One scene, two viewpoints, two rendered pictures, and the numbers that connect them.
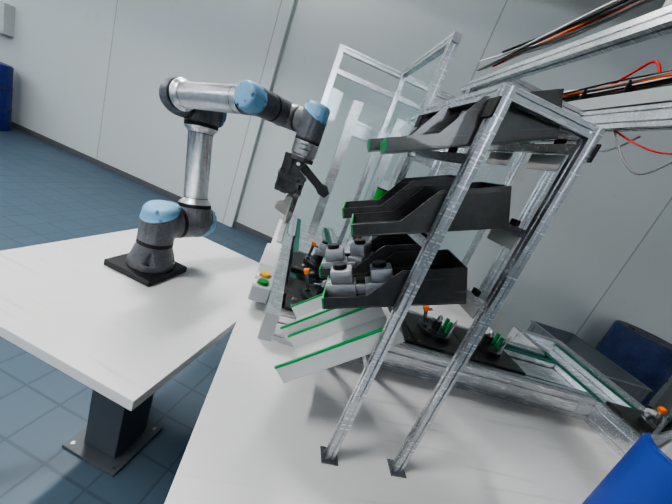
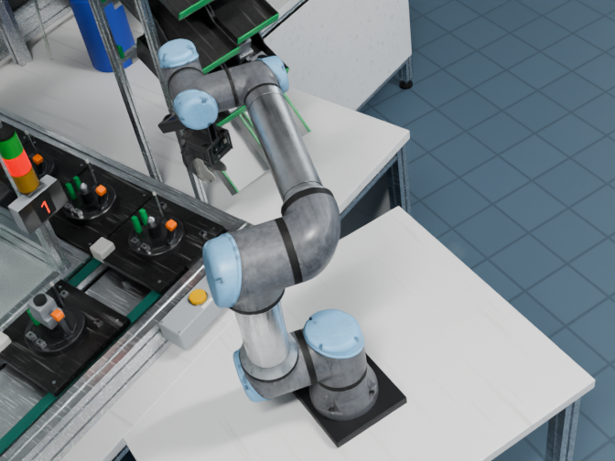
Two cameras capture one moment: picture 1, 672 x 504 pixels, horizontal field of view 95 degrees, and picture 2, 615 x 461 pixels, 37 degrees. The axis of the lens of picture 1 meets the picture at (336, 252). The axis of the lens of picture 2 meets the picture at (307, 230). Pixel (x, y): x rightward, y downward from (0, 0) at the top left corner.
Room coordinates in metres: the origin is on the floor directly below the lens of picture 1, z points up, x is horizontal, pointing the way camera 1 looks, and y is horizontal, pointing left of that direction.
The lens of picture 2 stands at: (1.64, 1.58, 2.59)
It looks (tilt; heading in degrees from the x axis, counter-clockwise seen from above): 46 degrees down; 237
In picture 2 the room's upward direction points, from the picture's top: 11 degrees counter-clockwise
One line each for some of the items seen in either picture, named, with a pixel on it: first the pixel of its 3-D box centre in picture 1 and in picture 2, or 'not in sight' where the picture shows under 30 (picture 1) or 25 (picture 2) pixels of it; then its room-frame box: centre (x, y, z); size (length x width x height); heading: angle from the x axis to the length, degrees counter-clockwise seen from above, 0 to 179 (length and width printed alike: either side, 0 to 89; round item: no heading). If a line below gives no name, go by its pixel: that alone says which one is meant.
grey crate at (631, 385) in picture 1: (576, 364); not in sight; (2.07, -1.89, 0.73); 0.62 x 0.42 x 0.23; 12
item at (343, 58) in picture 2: not in sight; (265, 50); (-0.07, -1.07, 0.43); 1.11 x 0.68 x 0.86; 12
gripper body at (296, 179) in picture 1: (293, 175); (201, 133); (0.95, 0.21, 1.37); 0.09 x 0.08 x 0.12; 102
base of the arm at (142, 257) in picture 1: (153, 251); (341, 378); (1.00, 0.61, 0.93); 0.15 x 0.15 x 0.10
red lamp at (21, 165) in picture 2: not in sight; (16, 160); (1.26, -0.08, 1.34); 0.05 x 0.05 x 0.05
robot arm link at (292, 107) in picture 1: (283, 113); (201, 97); (0.98, 0.30, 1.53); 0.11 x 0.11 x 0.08; 66
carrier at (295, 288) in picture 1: (322, 289); (153, 228); (1.05, 0.00, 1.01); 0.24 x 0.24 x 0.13; 12
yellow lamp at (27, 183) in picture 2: not in sight; (24, 177); (1.26, -0.08, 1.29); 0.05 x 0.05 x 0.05
